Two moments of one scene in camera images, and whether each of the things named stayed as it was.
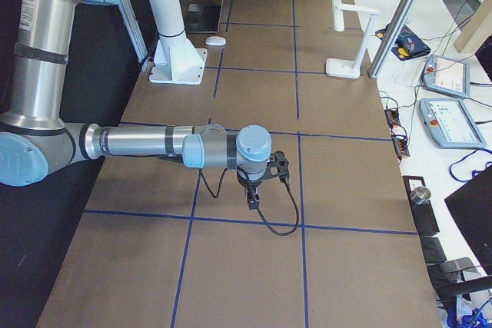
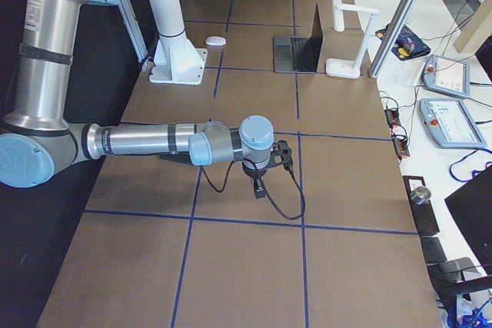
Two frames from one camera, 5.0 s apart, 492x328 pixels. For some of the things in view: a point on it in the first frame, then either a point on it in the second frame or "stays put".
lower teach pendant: [450, 124] stays put
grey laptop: [202, 18] to [299, 54]
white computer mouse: [215, 41] stays put
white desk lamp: [347, 68] stays put
